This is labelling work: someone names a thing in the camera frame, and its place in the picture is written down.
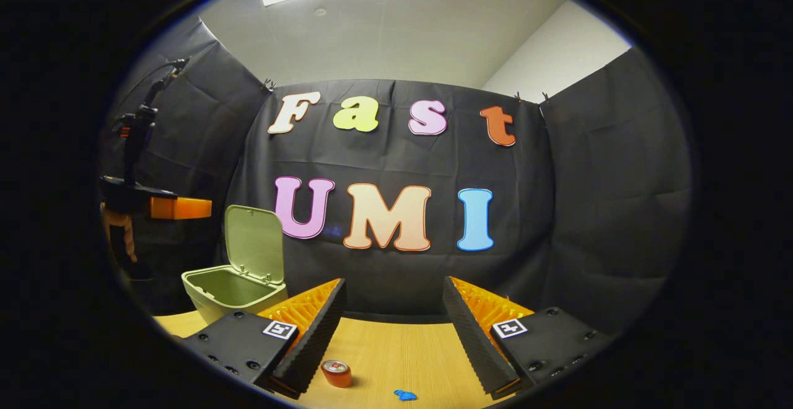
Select red pop can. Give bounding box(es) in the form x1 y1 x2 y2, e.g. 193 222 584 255
320 359 353 389

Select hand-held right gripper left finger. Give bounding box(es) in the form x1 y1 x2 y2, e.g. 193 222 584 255
186 278 348 399

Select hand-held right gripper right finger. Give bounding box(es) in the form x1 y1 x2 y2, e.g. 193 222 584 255
442 276 614 399

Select wooden desktop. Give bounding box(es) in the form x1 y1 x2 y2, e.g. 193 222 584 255
154 310 540 409

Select green desktop garbage bin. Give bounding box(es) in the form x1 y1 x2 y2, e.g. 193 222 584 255
181 204 289 326

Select black backdrop cloth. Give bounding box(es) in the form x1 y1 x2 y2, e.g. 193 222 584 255
99 15 693 335

